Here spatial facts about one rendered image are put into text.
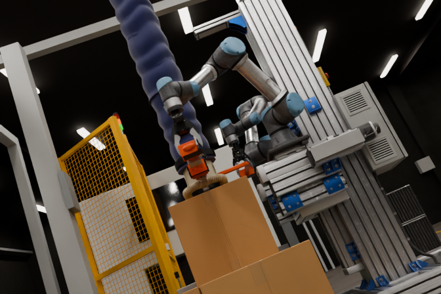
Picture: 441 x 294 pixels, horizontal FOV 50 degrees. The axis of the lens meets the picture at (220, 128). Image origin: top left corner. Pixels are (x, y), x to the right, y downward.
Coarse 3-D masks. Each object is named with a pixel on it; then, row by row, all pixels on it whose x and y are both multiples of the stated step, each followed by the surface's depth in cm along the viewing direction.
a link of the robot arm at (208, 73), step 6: (210, 60) 246; (204, 66) 245; (210, 66) 243; (216, 66) 245; (198, 72) 242; (204, 72) 240; (210, 72) 242; (216, 72) 244; (222, 72) 248; (192, 78) 236; (198, 78) 236; (204, 78) 238; (210, 78) 242; (216, 78) 246; (198, 84) 234; (204, 84) 238; (186, 102) 229
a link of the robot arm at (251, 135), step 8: (248, 104) 331; (240, 112) 333; (248, 112) 328; (256, 128) 321; (248, 136) 315; (256, 136) 314; (248, 144) 308; (256, 144) 304; (248, 152) 304; (256, 152) 301; (256, 160) 303
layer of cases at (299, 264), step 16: (272, 256) 156; (288, 256) 156; (304, 256) 156; (240, 272) 154; (256, 272) 154; (272, 272) 154; (288, 272) 154; (304, 272) 154; (320, 272) 155; (208, 288) 152; (224, 288) 152; (240, 288) 153; (256, 288) 153; (272, 288) 153; (288, 288) 153; (304, 288) 153; (320, 288) 153
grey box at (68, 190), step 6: (60, 174) 360; (66, 174) 367; (60, 180) 358; (66, 180) 359; (66, 186) 356; (72, 186) 371; (66, 192) 355; (72, 192) 363; (66, 198) 353; (72, 198) 355; (66, 204) 352; (72, 204) 352; (78, 204) 368; (72, 210) 358; (78, 210) 364
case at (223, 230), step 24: (216, 192) 223; (240, 192) 223; (192, 216) 220; (216, 216) 220; (240, 216) 219; (192, 240) 217; (216, 240) 216; (240, 240) 216; (264, 240) 215; (192, 264) 213; (216, 264) 213; (240, 264) 212
